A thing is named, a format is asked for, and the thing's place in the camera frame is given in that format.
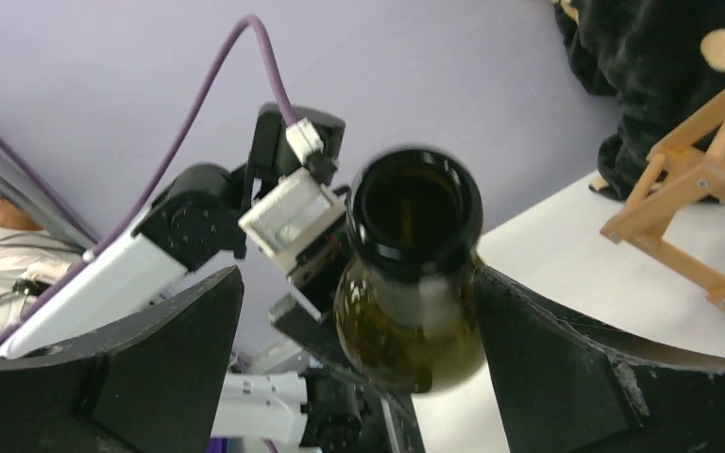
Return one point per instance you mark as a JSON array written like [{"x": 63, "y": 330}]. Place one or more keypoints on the person in white shirt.
[{"x": 31, "y": 259}]

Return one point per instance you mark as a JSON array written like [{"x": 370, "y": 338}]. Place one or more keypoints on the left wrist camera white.
[{"x": 291, "y": 218}]

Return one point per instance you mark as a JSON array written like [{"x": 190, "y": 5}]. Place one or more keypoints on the dark green wine bottle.
[{"x": 405, "y": 306}]

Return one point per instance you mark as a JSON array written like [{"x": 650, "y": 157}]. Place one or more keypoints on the black floral blanket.
[{"x": 661, "y": 61}]

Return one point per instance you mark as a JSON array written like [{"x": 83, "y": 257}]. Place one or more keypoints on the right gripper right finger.
[{"x": 566, "y": 382}]

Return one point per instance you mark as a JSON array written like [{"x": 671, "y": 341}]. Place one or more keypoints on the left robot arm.
[{"x": 192, "y": 220}]

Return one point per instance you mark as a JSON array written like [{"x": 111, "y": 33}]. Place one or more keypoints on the wooden wine rack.
[{"x": 687, "y": 165}]

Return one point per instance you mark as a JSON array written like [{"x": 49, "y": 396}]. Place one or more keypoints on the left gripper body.
[{"x": 271, "y": 159}]

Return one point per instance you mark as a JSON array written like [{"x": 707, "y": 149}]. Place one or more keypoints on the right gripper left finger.
[{"x": 149, "y": 382}]

